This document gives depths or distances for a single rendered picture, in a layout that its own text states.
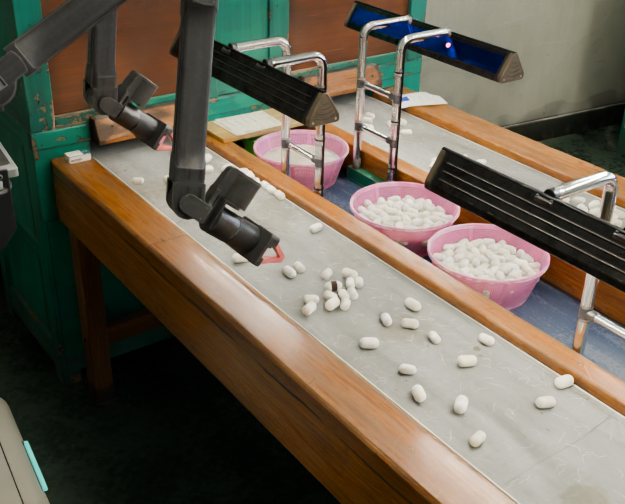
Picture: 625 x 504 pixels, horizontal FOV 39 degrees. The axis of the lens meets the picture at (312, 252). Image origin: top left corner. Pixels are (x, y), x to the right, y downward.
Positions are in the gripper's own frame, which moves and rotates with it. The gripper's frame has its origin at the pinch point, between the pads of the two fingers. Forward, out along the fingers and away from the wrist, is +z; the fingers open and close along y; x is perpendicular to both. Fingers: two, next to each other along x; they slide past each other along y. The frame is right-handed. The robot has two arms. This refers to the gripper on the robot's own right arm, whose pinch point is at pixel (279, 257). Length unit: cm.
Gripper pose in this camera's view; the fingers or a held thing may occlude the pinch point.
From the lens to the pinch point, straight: 168.9
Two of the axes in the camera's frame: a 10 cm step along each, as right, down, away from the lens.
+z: 6.1, 3.8, 7.0
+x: -5.5, 8.4, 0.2
